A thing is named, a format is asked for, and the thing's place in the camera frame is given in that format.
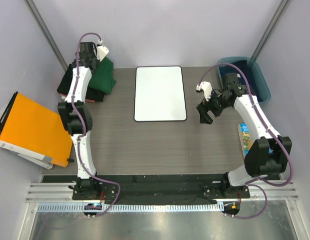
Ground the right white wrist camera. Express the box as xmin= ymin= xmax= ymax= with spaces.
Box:
xmin=196 ymin=81 xmax=213 ymax=102

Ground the teal plastic basket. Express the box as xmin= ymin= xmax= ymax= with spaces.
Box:
xmin=217 ymin=56 xmax=271 ymax=103

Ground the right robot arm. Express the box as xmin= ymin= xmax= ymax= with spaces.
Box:
xmin=196 ymin=73 xmax=292 ymax=198

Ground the black folded t shirt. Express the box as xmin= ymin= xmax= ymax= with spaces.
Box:
xmin=57 ymin=64 xmax=105 ymax=103

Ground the aluminium frame rail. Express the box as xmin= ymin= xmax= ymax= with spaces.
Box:
xmin=26 ymin=181 xmax=299 ymax=202

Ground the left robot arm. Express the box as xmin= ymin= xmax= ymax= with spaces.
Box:
xmin=57 ymin=42 xmax=101 ymax=200

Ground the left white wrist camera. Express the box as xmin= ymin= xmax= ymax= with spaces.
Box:
xmin=96 ymin=44 xmax=109 ymax=62

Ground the blue children's book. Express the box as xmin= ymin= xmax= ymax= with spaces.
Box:
xmin=238 ymin=123 xmax=253 ymax=157

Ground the navy blue t shirt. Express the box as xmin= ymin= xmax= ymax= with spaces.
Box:
xmin=224 ymin=60 xmax=261 ymax=101

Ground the orange binder folder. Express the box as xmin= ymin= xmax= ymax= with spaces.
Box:
xmin=0 ymin=92 xmax=72 ymax=169

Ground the green t shirt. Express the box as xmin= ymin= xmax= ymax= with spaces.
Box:
xmin=88 ymin=57 xmax=117 ymax=95

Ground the white folding board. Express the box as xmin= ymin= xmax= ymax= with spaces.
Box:
xmin=134 ymin=65 xmax=187 ymax=122

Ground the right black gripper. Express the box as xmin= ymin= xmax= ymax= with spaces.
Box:
xmin=197 ymin=87 xmax=231 ymax=125

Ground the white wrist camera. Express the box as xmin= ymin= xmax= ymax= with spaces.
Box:
xmin=196 ymin=81 xmax=213 ymax=102
xmin=96 ymin=44 xmax=109 ymax=62

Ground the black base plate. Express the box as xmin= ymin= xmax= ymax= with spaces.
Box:
xmin=41 ymin=173 xmax=280 ymax=206

